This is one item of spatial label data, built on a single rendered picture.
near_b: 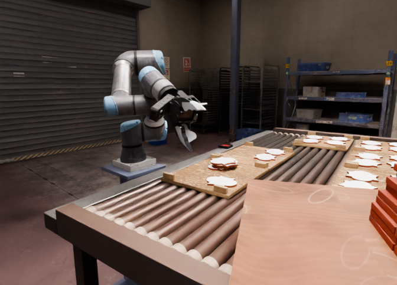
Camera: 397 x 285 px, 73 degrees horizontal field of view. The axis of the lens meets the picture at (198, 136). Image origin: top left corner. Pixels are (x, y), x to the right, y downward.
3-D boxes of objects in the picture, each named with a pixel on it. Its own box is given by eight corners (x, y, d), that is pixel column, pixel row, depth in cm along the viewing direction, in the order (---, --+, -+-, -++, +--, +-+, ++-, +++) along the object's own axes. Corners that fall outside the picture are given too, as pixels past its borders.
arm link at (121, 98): (110, 47, 129) (101, 98, 92) (133, 46, 131) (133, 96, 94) (113, 69, 137) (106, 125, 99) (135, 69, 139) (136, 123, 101)
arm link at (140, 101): (136, 110, 107) (133, 87, 99) (164, 108, 109) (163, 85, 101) (136, 123, 102) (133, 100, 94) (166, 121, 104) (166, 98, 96)
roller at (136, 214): (102, 236, 85) (101, 222, 84) (289, 137, 242) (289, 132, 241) (112, 241, 82) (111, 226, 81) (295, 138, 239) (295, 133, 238)
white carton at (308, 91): (301, 97, 572) (302, 86, 568) (309, 96, 588) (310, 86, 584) (318, 97, 543) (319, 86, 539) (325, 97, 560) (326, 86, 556)
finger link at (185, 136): (203, 147, 84) (194, 120, 85) (188, 151, 81) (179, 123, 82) (198, 150, 87) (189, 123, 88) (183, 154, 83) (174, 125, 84)
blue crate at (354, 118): (338, 121, 527) (339, 113, 524) (345, 119, 551) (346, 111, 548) (366, 124, 489) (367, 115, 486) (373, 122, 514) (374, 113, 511)
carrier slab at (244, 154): (211, 160, 155) (211, 157, 154) (243, 147, 187) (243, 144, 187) (269, 171, 134) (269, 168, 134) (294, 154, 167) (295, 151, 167)
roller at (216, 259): (191, 282, 65) (191, 264, 64) (332, 142, 222) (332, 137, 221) (207, 291, 63) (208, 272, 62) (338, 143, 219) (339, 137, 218)
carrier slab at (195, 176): (160, 180, 121) (160, 177, 121) (210, 160, 154) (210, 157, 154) (228, 199, 102) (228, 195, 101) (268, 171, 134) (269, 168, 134)
